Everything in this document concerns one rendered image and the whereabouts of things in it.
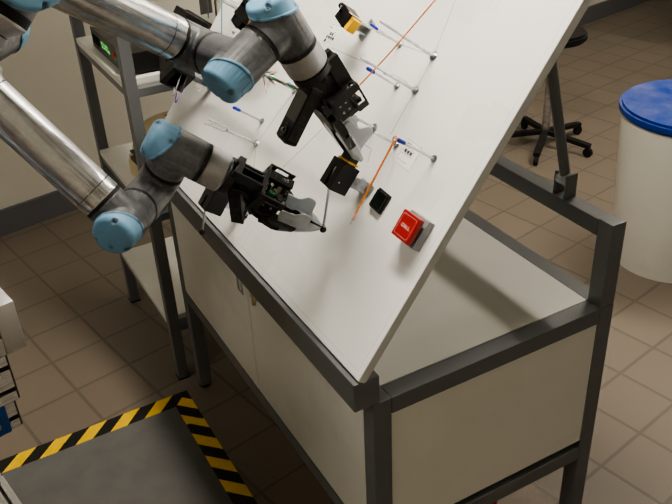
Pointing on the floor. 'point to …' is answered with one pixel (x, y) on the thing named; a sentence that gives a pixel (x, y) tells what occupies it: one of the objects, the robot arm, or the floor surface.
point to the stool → (550, 113)
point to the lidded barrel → (646, 179)
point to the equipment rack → (146, 268)
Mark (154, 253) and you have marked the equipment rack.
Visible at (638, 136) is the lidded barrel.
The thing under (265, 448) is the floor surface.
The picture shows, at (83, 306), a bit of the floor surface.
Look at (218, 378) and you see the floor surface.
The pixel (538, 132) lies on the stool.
